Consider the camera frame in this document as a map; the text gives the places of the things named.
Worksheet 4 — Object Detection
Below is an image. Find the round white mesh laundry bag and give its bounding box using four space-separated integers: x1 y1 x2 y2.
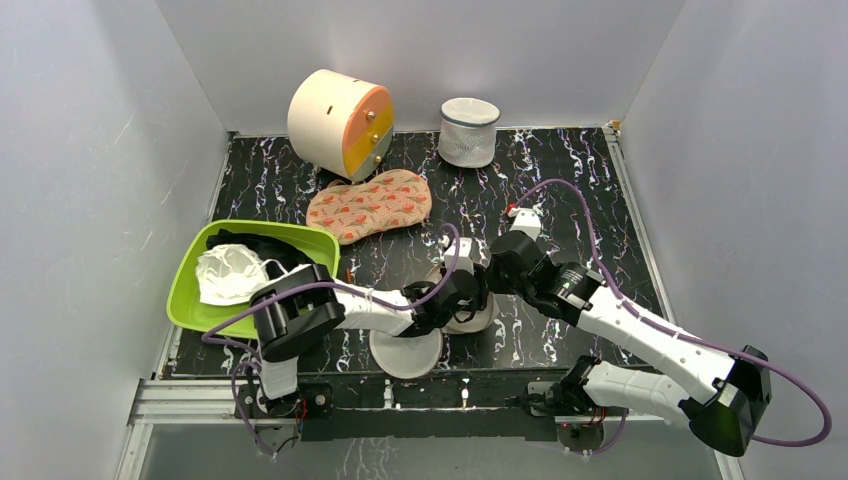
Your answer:
369 290 498 379

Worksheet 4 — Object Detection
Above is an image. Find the white bra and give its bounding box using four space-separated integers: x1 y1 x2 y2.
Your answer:
195 244 297 306

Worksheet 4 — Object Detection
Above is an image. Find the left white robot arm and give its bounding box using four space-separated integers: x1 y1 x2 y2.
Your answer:
250 265 498 416

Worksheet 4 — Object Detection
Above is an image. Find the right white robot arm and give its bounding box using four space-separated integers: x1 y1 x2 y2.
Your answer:
486 230 771 457

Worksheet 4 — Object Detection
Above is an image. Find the floral pink mesh pouch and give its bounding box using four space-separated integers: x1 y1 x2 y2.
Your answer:
306 169 433 246

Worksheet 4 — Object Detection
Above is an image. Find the green plastic basin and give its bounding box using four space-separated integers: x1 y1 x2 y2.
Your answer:
166 219 340 332

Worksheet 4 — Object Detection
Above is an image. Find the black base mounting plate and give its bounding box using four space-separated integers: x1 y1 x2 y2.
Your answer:
235 367 631 444

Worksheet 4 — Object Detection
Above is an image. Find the white mesh cylinder basket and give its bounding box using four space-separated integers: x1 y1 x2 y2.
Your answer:
437 97 501 168

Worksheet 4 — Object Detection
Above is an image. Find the black clothing in basin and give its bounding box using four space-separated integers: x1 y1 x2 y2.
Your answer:
206 228 314 278

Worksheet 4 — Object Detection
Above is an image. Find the round cream drawer box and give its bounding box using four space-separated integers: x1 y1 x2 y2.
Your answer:
287 69 395 182

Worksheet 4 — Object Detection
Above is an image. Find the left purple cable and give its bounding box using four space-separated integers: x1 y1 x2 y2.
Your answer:
200 223 463 458

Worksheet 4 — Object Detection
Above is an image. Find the purple cable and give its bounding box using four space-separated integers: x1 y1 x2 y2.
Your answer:
200 223 463 458
506 177 833 448

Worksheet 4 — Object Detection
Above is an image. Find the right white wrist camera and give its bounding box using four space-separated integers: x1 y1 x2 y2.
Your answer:
507 207 542 241

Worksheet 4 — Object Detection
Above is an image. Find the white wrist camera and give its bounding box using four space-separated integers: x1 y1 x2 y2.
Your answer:
507 207 542 241
438 235 488 273

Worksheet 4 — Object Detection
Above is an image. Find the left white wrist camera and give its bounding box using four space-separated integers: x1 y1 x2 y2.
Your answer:
438 235 488 273

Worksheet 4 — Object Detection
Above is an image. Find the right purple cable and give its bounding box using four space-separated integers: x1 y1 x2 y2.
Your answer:
506 177 833 448

